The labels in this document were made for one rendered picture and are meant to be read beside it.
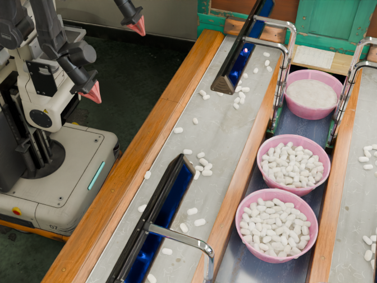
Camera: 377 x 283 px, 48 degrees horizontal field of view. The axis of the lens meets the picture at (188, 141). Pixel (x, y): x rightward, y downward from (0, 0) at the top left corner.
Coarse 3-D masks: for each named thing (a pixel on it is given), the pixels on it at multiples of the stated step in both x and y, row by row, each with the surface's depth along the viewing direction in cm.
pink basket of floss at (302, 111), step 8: (296, 72) 192; (304, 72) 193; (320, 72) 192; (288, 80) 191; (296, 80) 194; (328, 80) 191; (336, 80) 188; (336, 88) 189; (288, 104) 186; (296, 104) 179; (336, 104) 177; (296, 112) 184; (304, 112) 180; (312, 112) 179; (320, 112) 178; (328, 112) 181
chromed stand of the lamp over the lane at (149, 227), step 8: (144, 224) 97; (152, 224) 97; (152, 232) 97; (160, 232) 96; (168, 232) 96; (176, 232) 96; (176, 240) 95; (184, 240) 94; (192, 240) 94; (200, 240) 94; (200, 248) 94; (208, 248) 94; (208, 256) 95; (208, 264) 98; (208, 272) 100; (112, 280) 89; (120, 280) 88; (208, 280) 103
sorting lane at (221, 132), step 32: (256, 64) 201; (192, 96) 186; (224, 96) 185; (256, 96) 185; (192, 128) 172; (224, 128) 172; (160, 160) 160; (192, 160) 160; (224, 160) 160; (192, 192) 150; (224, 192) 150; (128, 224) 141; (192, 224) 141; (160, 256) 133; (192, 256) 133
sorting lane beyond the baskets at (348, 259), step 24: (360, 96) 185; (360, 120) 174; (360, 144) 165; (360, 168) 157; (360, 192) 150; (360, 216) 143; (336, 240) 137; (360, 240) 136; (336, 264) 131; (360, 264) 131
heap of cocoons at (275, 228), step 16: (256, 208) 146; (272, 208) 145; (288, 208) 145; (240, 224) 141; (256, 224) 141; (272, 224) 142; (288, 224) 140; (304, 224) 140; (256, 240) 136; (272, 240) 138; (288, 240) 137; (304, 240) 136; (288, 256) 135
